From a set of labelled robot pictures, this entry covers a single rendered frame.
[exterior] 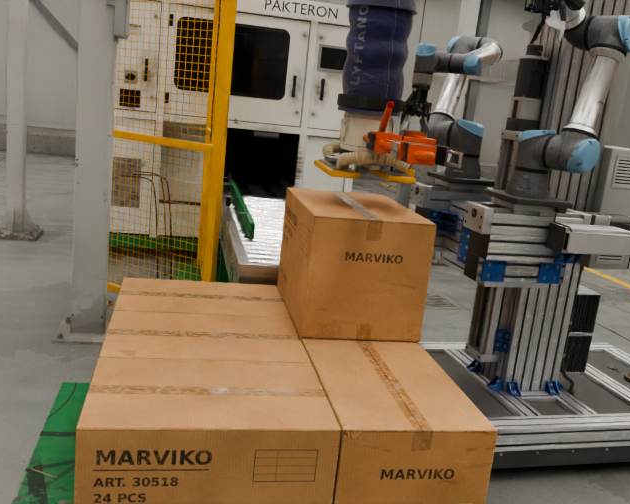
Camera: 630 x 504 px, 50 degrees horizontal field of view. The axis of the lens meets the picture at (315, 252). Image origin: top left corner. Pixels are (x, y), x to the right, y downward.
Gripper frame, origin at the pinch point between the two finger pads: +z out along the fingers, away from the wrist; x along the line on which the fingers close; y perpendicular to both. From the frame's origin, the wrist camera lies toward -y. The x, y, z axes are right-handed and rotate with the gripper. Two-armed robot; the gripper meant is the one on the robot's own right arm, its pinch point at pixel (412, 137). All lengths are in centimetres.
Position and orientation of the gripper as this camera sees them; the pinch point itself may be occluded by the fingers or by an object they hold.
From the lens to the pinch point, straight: 273.3
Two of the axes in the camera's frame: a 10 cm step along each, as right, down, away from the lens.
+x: 9.8, 0.7, 1.9
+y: 1.7, 2.4, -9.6
